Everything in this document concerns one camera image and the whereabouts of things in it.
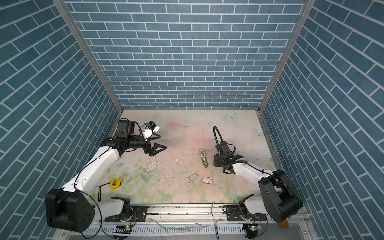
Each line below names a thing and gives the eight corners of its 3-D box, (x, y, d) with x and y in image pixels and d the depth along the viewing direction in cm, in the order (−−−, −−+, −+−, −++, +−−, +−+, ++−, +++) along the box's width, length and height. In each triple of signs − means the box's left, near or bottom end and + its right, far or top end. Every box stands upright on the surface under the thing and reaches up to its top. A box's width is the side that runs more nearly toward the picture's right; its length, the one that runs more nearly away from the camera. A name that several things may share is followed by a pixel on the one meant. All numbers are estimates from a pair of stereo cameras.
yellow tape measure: (110, 188, 84) (108, 187, 82) (113, 179, 87) (111, 177, 85) (119, 188, 84) (117, 187, 82) (122, 179, 87) (121, 177, 85)
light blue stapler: (204, 168, 92) (205, 164, 87) (199, 155, 98) (200, 150, 93) (208, 167, 92) (208, 162, 88) (203, 154, 98) (203, 149, 94)
